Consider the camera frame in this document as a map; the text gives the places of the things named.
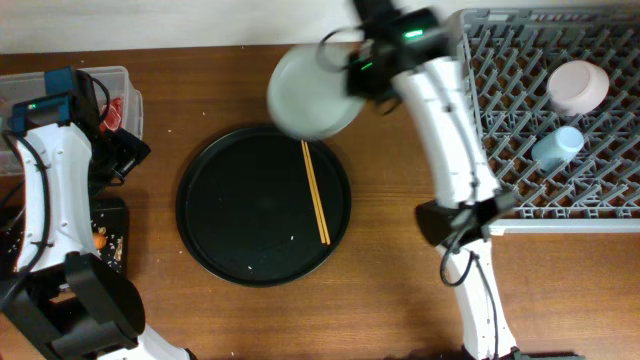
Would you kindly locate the rice pile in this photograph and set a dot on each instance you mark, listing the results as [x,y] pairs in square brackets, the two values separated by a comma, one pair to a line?
[112,224]

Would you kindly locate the light blue cup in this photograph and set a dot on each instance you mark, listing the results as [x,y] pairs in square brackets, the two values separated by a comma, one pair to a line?
[562,145]

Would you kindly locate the red snack wrapper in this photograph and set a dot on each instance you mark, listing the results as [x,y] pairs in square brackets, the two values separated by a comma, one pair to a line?
[113,120]

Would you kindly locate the round black tray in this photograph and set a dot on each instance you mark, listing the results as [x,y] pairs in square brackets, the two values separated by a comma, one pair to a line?
[244,209]

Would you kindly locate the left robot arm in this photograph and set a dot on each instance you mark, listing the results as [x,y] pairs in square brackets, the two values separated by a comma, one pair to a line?
[64,298]

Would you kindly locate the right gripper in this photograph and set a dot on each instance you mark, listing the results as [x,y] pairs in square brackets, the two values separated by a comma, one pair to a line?
[353,66]

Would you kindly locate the white bowl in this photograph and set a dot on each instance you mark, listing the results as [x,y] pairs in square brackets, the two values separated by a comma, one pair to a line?
[577,87]

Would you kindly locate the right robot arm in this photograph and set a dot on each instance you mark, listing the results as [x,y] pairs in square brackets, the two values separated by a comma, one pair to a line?
[468,198]

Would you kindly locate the white plate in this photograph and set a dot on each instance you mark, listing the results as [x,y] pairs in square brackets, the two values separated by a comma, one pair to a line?
[308,101]

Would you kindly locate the clear plastic bin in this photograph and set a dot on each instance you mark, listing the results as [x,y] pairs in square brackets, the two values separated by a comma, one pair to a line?
[109,83]

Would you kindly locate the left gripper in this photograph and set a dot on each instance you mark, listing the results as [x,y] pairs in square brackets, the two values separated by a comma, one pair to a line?
[133,150]

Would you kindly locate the black waste bin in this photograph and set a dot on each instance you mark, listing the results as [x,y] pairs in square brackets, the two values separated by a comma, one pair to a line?
[13,233]

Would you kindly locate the grey dishwasher rack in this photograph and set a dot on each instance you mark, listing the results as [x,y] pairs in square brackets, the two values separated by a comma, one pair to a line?
[508,57]

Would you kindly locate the orange carrot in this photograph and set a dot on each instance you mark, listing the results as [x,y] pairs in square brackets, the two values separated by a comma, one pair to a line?
[100,241]

